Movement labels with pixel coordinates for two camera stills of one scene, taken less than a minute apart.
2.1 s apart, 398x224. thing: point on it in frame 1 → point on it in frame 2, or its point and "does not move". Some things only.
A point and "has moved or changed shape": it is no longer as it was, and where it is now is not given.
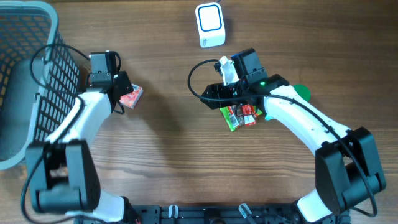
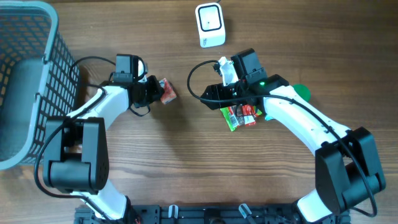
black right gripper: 216,91 does not move
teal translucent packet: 268,117 does not move
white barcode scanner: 210,24 does not move
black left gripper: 124,76 → 158,91
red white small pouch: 132,99 has moved or changed shape
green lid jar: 303,91 does not move
